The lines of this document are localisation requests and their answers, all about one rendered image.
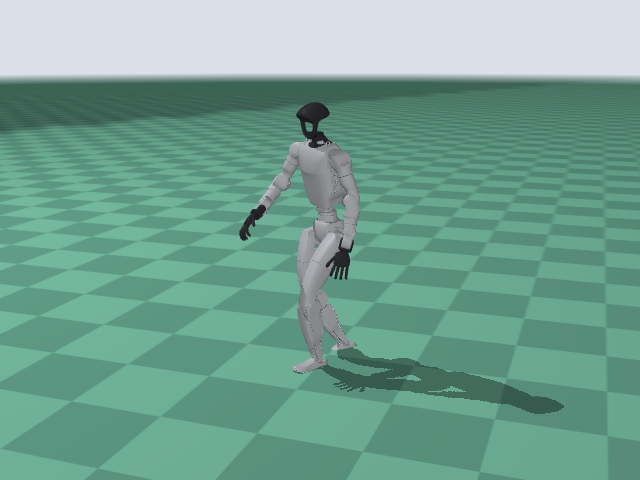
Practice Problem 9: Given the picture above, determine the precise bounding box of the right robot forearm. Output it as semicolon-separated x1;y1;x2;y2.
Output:
253;174;281;217

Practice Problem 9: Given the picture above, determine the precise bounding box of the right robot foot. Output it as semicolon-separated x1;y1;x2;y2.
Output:
331;341;356;350

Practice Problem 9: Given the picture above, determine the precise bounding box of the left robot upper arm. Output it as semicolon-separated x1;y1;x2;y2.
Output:
327;148;360;207

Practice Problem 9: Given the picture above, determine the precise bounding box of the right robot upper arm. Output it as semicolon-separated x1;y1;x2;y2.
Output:
273;142;303;191

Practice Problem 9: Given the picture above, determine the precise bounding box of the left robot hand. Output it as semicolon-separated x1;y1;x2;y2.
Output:
326;237;354;280

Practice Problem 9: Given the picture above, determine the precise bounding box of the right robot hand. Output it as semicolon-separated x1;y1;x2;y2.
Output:
239;205;266;241

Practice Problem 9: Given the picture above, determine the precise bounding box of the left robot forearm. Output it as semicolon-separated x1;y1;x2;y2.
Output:
341;195;359;250

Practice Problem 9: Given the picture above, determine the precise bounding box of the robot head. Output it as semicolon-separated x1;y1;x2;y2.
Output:
296;102;332;148

